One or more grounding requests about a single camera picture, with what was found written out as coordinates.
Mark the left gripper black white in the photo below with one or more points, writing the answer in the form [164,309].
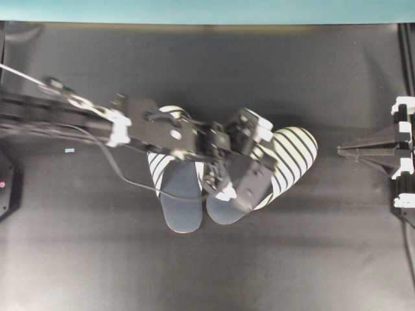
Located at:
[237,168]

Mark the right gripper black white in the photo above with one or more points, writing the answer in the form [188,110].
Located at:
[399,136]

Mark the striped slipper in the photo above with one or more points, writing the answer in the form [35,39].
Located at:
[295,150]
[177,179]

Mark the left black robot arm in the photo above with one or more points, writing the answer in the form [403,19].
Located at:
[65,114]

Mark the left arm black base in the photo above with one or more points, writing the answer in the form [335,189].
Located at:
[11,186]

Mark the black mat on table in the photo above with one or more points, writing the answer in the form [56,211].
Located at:
[83,239]

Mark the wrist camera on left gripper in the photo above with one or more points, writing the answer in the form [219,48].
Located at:
[246,129]

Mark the right black aluminium rail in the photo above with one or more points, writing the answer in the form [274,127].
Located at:
[407,57]

